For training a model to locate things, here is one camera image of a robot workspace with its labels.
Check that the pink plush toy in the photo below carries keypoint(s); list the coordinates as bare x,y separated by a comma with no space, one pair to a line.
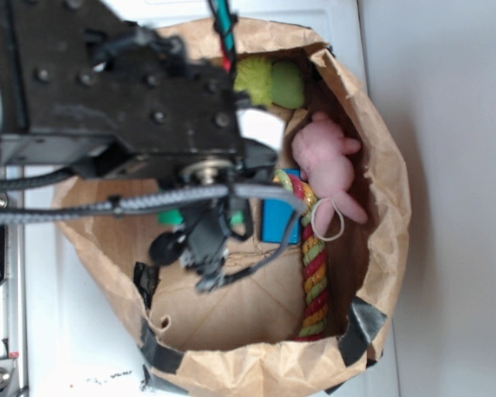
321,151

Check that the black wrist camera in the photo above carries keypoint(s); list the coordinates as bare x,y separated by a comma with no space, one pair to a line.
201,244

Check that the green fuzzy plush toy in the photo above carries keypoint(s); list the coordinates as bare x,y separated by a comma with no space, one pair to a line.
269,82

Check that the blue wooden block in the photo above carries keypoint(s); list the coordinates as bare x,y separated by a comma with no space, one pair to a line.
276,213

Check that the multicolour twisted rope toy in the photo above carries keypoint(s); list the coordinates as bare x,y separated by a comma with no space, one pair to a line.
315,281

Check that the brown paper bag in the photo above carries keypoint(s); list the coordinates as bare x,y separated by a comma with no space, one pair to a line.
239,340

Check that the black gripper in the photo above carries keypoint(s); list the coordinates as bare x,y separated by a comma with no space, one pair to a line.
107,99

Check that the green wooden block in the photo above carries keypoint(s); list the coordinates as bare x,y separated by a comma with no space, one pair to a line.
174,217

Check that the aluminium frame rail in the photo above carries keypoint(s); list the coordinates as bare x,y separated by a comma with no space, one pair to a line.
13,349

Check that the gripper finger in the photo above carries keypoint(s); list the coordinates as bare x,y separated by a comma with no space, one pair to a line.
262,126

